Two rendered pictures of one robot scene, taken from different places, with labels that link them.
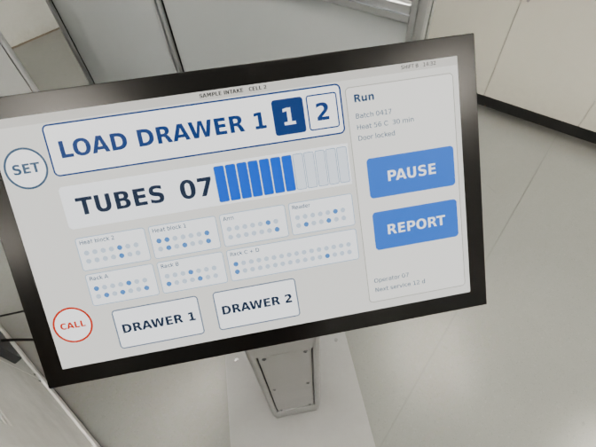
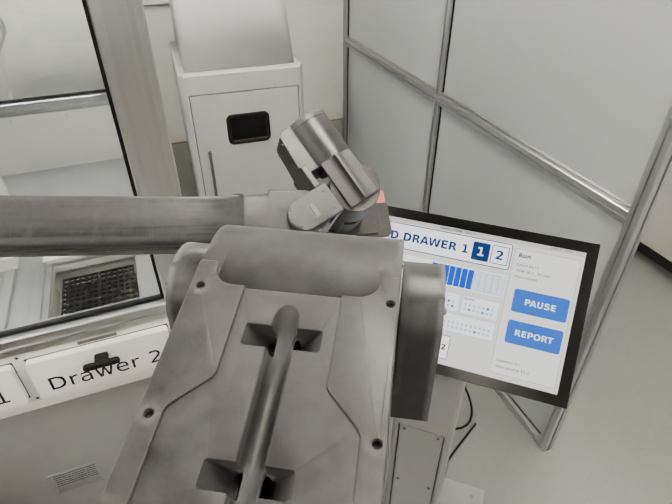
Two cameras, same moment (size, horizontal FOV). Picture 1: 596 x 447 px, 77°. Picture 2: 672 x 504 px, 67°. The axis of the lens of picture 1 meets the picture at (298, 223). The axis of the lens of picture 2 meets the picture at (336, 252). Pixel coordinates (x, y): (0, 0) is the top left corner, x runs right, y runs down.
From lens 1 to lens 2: 0.63 m
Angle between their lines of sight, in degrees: 25
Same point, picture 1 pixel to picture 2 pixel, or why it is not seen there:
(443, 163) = (561, 308)
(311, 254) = (465, 327)
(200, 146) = (431, 250)
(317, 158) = (488, 277)
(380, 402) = not seen: outside the picture
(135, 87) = (413, 214)
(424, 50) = (567, 243)
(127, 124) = (402, 228)
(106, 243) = not seen: hidden behind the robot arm
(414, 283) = (521, 372)
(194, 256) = not seen: hidden behind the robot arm
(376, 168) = (519, 295)
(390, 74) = (543, 250)
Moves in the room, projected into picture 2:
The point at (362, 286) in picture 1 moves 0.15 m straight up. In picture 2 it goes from (488, 359) to (503, 300)
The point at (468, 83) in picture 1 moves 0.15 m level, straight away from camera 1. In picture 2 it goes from (590, 269) to (635, 243)
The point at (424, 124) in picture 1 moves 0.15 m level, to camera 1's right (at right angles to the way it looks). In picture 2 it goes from (555, 282) to (645, 307)
